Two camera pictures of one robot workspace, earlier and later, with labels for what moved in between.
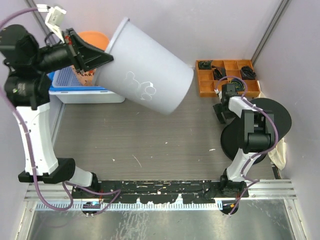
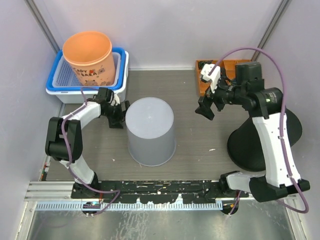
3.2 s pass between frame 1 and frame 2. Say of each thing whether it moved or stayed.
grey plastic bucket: moved
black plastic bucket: moved
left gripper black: moved
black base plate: stayed
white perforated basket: stayed
